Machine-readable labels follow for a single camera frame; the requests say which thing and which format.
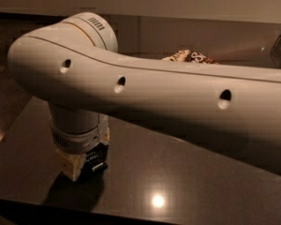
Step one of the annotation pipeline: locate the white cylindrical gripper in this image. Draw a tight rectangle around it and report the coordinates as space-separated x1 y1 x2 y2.
49 105 110 182

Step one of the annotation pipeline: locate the black rxbar chocolate wrapper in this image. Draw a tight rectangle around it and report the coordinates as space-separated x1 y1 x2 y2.
81 143 109 176

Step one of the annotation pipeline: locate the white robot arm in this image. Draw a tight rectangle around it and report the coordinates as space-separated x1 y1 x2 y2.
7 12 281 175

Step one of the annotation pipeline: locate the brown chip bag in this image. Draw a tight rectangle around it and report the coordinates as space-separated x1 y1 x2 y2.
163 50 217 65

